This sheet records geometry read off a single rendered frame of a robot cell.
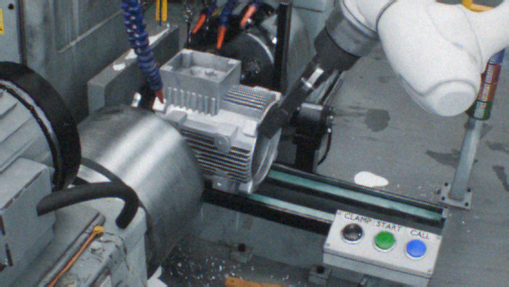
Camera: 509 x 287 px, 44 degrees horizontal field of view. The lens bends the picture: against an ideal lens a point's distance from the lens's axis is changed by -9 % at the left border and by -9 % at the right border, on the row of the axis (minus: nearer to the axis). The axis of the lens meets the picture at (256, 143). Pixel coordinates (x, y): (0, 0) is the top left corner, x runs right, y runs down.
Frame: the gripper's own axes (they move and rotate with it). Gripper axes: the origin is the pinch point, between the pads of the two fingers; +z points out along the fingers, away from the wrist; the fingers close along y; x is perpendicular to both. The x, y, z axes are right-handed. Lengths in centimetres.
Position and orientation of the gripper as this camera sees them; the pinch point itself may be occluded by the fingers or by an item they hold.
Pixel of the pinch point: (275, 120)
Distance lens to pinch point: 117.5
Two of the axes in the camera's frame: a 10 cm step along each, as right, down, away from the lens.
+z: -5.2, 6.1, 5.9
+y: -3.5, 4.8, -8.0
